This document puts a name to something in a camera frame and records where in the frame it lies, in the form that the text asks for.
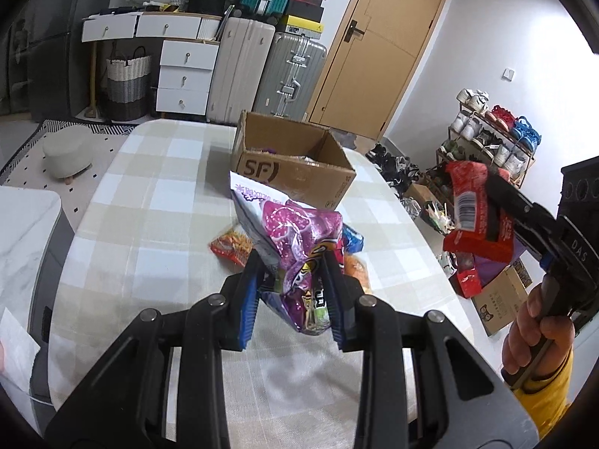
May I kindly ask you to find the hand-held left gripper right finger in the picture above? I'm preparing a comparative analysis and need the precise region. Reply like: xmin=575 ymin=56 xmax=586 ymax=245
xmin=322 ymin=249 xmax=540 ymax=449

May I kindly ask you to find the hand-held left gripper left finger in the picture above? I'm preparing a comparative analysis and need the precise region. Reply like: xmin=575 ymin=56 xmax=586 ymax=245
xmin=44 ymin=250 xmax=263 ymax=449

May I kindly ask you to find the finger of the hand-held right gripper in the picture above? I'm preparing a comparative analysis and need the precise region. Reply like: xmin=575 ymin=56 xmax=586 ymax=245
xmin=484 ymin=213 xmax=559 ymax=273
xmin=487 ymin=169 xmax=563 ymax=250

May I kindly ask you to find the orange white snack bag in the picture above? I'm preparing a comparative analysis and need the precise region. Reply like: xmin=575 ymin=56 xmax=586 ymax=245
xmin=345 ymin=253 xmax=373 ymax=293

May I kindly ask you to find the red barcode snack packet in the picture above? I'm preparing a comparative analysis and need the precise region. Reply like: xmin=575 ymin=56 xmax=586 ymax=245
xmin=442 ymin=160 xmax=518 ymax=263

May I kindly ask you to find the orange-red snack bag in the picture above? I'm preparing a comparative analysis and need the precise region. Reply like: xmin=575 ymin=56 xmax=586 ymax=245
xmin=210 ymin=225 xmax=254 ymax=268

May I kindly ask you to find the blue cookie packet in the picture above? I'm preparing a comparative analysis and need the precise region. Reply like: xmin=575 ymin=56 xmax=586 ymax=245
xmin=341 ymin=223 xmax=366 ymax=254

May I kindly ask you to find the purple snack bag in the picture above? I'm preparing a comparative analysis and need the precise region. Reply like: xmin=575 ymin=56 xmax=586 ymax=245
xmin=229 ymin=171 xmax=347 ymax=335

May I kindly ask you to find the brown cardboard box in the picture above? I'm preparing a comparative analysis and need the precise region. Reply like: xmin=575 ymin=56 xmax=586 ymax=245
xmin=230 ymin=110 xmax=357 ymax=211

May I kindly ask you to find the person's right forearm yellow sleeve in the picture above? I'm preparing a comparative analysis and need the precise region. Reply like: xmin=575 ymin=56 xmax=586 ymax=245
xmin=512 ymin=348 xmax=575 ymax=440

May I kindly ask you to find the person's right hand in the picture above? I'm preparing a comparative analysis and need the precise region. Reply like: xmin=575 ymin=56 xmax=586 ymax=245
xmin=501 ymin=284 xmax=576 ymax=381

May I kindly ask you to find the owl print cardboard box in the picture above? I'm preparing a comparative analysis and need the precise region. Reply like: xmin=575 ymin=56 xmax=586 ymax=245
xmin=470 ymin=264 xmax=532 ymax=337

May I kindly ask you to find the small red packet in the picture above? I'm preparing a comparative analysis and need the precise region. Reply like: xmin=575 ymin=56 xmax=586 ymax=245
xmin=450 ymin=266 xmax=481 ymax=299

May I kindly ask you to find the shoe rack with shoes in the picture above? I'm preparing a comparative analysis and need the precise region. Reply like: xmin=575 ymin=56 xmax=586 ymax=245
xmin=442 ymin=88 xmax=542 ymax=183

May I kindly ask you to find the pile of dark shoes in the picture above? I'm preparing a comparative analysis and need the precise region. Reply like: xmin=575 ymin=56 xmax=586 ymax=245
xmin=365 ymin=143 xmax=424 ymax=197

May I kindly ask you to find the wooden door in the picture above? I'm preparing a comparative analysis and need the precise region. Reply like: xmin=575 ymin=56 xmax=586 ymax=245
xmin=306 ymin=0 xmax=454 ymax=142

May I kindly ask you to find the silver suitcase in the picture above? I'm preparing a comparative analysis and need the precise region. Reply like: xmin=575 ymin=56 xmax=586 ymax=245
xmin=253 ymin=32 xmax=328 ymax=120

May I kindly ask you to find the grey round stool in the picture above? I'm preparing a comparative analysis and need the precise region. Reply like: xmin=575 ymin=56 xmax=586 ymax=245
xmin=43 ymin=134 xmax=97 ymax=184

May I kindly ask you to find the beige suitcase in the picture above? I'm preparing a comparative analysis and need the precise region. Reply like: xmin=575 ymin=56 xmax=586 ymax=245
xmin=206 ymin=16 xmax=277 ymax=127

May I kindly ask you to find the white marble side table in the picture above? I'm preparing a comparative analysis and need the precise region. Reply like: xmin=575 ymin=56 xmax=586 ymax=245
xmin=0 ymin=186 xmax=63 ymax=403

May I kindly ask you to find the white paper sheet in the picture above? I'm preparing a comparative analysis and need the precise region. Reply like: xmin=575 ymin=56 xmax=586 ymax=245
xmin=0 ymin=308 xmax=41 ymax=394

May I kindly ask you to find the woven laundry basket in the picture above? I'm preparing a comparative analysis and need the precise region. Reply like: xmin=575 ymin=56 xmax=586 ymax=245
xmin=104 ymin=47 xmax=153 ymax=122

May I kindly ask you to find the white drawer desk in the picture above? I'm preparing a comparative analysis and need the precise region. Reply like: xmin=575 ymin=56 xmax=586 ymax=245
xmin=82 ymin=9 xmax=224 ymax=119

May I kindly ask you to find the patterned rug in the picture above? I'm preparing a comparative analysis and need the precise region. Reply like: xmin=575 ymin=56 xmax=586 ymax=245
xmin=0 ymin=119 xmax=137 ymax=239

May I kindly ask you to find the yellow shoe box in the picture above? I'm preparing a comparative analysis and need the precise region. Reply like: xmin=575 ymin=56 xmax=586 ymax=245
xmin=280 ymin=15 xmax=325 ymax=41

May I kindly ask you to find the plain black shoe box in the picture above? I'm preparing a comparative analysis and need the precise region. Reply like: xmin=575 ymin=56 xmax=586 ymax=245
xmin=285 ymin=0 xmax=325 ymax=22

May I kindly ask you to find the dark grey cabinet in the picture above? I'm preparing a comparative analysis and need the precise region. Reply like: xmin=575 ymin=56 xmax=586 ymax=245
xmin=0 ymin=0 xmax=97 ymax=120

